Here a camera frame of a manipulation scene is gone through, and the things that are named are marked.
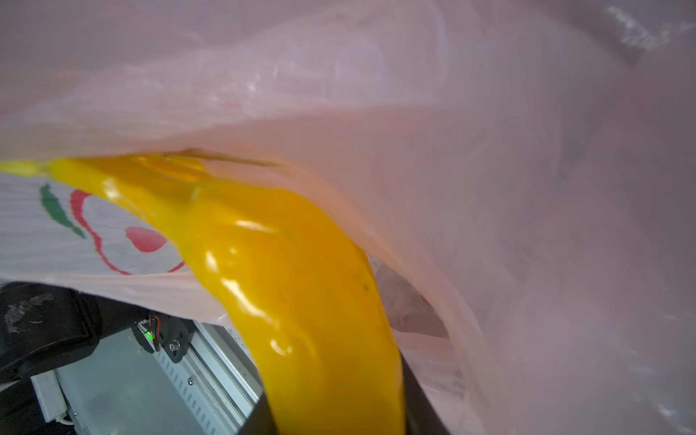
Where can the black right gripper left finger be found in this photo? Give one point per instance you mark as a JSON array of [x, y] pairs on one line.
[[260, 421]]

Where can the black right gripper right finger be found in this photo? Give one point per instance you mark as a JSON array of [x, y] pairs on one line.
[[421, 417]]

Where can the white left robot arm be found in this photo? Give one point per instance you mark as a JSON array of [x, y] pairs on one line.
[[72, 363]]

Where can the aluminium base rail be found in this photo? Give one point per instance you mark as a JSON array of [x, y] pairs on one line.
[[122, 389]]

